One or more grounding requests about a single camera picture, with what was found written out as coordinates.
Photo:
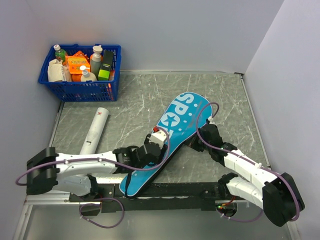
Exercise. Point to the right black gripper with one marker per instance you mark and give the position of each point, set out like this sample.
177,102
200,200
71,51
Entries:
192,142

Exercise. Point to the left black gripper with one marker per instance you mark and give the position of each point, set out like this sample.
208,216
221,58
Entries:
158,159

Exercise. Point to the blue racket cover bag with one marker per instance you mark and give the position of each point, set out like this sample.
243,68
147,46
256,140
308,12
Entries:
186,113

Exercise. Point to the white shuttlecock tube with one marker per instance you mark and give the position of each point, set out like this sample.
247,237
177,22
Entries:
95,131

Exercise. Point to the blue plastic basket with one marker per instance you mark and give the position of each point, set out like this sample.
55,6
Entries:
97,91

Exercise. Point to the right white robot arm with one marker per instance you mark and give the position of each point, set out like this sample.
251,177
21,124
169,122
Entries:
276,194

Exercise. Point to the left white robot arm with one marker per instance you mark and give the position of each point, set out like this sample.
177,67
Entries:
50,170

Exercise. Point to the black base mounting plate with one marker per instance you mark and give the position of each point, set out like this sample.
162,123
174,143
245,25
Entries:
135,204

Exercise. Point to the black green box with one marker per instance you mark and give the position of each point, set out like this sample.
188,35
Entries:
106,66

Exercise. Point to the beige pump bottle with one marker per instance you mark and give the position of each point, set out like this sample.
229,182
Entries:
87,75

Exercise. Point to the grey pump bottle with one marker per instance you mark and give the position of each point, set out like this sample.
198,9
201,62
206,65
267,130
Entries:
96,59

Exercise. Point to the orange snack packet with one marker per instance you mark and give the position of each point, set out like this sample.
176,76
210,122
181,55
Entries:
74,62

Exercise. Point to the beige cloth bag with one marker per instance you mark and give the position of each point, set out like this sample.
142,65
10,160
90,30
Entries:
57,72

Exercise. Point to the green drink bottle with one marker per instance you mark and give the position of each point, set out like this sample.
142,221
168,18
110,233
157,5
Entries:
60,53

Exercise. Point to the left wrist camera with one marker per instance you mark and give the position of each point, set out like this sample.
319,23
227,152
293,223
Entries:
158,137

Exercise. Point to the aluminium rail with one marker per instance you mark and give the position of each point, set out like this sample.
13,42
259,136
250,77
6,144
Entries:
45,200

